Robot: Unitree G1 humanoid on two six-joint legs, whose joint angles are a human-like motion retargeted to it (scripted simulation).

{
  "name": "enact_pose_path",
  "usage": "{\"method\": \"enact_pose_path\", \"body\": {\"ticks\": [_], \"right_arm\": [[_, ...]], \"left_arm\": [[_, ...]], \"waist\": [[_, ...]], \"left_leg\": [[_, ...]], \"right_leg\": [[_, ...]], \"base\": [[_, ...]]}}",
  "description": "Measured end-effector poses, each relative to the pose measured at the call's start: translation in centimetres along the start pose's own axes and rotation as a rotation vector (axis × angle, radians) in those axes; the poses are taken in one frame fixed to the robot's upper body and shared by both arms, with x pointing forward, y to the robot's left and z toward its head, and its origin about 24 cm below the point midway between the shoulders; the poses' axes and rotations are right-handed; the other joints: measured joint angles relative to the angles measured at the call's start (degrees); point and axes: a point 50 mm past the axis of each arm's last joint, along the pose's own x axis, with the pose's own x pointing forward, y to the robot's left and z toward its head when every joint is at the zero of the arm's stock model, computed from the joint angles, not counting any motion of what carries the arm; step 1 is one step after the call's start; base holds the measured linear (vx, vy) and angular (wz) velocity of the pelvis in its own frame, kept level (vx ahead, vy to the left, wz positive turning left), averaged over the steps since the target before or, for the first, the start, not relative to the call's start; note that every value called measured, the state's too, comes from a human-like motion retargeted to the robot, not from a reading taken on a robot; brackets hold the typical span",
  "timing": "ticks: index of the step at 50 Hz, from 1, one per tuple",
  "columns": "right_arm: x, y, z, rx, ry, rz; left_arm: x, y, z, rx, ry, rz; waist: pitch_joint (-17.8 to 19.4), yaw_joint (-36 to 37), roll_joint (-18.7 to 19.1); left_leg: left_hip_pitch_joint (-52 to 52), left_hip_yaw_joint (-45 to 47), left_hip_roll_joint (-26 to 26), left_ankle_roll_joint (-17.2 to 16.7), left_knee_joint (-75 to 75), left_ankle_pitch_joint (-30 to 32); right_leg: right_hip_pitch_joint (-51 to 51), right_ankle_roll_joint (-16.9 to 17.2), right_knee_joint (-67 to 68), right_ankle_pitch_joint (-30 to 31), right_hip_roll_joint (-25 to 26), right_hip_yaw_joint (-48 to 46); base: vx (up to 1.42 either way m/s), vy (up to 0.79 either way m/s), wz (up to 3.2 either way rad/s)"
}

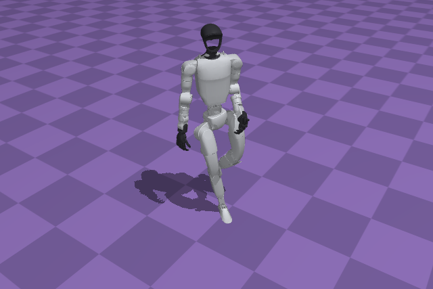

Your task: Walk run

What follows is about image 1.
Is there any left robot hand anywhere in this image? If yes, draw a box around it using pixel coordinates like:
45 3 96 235
234 111 250 134

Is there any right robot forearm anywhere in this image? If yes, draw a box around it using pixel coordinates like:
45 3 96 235
177 94 190 130

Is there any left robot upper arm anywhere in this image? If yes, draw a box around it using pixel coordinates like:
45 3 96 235
228 54 243 95

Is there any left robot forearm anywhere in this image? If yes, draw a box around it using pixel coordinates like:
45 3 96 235
230 86 248 118

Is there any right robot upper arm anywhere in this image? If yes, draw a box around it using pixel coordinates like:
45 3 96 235
181 60 197 104

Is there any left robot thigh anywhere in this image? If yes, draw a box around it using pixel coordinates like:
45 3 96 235
226 110 245 164

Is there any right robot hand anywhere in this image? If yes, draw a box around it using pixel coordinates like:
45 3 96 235
176 124 191 151

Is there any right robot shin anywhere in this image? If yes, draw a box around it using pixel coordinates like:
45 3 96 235
207 169 226 210

